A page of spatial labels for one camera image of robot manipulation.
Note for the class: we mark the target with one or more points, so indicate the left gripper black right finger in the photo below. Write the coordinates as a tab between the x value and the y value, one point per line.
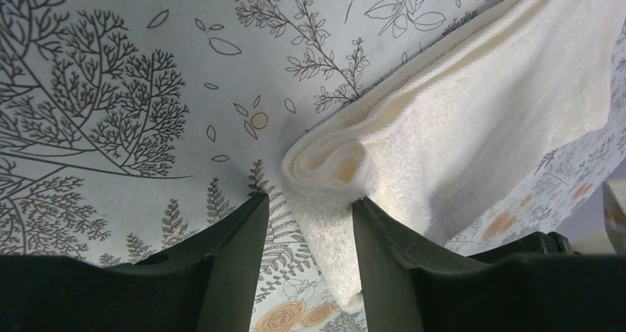
536	283

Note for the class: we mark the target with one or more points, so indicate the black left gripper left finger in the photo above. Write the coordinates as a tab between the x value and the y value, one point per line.
204	283

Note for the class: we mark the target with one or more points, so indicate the cream terry towel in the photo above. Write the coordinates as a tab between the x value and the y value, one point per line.
453	131

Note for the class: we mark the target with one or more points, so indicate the floral patterned table mat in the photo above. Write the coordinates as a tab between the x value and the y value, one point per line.
128	126

